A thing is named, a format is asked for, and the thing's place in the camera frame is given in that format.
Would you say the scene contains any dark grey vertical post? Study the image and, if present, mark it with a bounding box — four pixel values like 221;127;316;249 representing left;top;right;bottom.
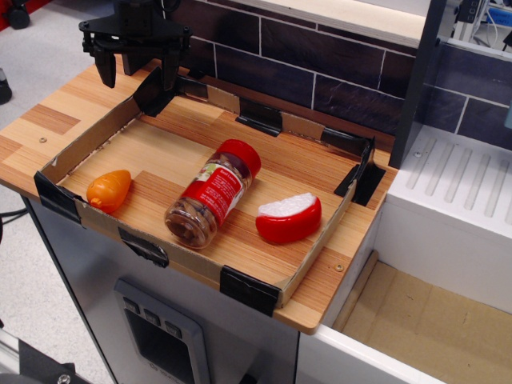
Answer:
389;1;446;169

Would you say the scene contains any orange toy carrot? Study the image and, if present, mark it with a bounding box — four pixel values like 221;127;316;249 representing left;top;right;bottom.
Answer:
86;170;131;214

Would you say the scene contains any dark left shelf post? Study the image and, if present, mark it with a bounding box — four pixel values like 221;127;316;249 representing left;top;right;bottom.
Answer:
121;54;154;76

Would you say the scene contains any white toy sink unit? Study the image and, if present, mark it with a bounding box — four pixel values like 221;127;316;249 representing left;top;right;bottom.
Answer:
296;127;511;383

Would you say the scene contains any cardboard fence with black tape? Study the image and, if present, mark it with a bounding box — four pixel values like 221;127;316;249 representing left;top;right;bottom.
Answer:
34;70;395;328

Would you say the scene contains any red white toy cheese wedge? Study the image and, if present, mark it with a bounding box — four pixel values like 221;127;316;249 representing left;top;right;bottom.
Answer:
255;193;322;243

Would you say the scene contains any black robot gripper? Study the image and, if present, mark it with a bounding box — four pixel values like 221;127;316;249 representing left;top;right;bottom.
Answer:
78;1;191;90

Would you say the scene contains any basil bottle with red lid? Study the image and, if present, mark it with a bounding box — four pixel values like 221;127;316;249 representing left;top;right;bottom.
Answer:
165;139;262;249

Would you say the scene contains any grey toy oven panel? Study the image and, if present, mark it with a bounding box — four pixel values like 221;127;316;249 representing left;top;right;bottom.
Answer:
114;279;211;383

